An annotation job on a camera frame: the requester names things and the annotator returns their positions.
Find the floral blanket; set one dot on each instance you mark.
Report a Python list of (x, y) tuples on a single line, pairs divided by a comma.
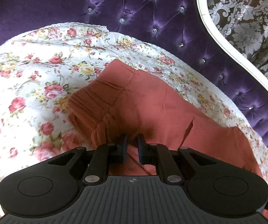
[(31, 79)]

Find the brown damask patterned curtain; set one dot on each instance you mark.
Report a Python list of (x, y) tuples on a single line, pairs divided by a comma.
[(248, 16)]

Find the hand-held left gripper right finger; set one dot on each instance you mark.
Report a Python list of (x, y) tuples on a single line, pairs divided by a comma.
[(139, 148)]

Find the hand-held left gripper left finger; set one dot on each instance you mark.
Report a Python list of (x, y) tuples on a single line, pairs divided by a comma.
[(124, 148)]

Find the purple tufted sofa white frame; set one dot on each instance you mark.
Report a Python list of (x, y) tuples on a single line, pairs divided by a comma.
[(162, 14)]

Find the rust red pants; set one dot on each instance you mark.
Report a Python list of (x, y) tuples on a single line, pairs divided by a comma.
[(152, 112)]

